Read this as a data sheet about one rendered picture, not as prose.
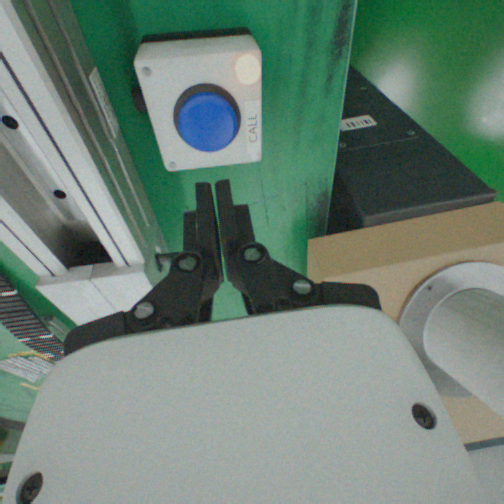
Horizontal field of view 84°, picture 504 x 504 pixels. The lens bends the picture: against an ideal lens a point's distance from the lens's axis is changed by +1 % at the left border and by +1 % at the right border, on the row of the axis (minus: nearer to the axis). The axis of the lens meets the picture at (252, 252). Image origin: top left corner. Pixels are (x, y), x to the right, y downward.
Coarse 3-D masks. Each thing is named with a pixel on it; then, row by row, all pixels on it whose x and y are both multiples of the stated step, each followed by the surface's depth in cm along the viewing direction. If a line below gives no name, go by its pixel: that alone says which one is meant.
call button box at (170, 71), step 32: (192, 32) 20; (224, 32) 20; (160, 64) 17; (192, 64) 17; (224, 64) 18; (160, 96) 19; (224, 96) 19; (256, 96) 19; (160, 128) 20; (256, 128) 21; (192, 160) 22; (224, 160) 23; (256, 160) 23
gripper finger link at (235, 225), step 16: (224, 192) 12; (224, 208) 11; (240, 208) 13; (224, 224) 11; (240, 224) 12; (224, 240) 11; (240, 240) 11; (224, 256) 11; (288, 272) 10; (240, 288) 11; (288, 288) 10; (304, 288) 10; (304, 304) 9
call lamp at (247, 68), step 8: (248, 56) 17; (240, 64) 17; (248, 64) 17; (256, 64) 17; (240, 72) 17; (248, 72) 17; (256, 72) 17; (240, 80) 18; (248, 80) 18; (256, 80) 18
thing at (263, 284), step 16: (240, 256) 10; (256, 256) 10; (240, 272) 10; (256, 272) 10; (272, 272) 10; (256, 288) 9; (272, 288) 9; (256, 304) 9; (272, 304) 9; (288, 304) 9
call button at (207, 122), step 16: (192, 96) 18; (208, 96) 18; (192, 112) 18; (208, 112) 18; (224, 112) 19; (192, 128) 19; (208, 128) 19; (224, 128) 19; (192, 144) 20; (208, 144) 20; (224, 144) 20
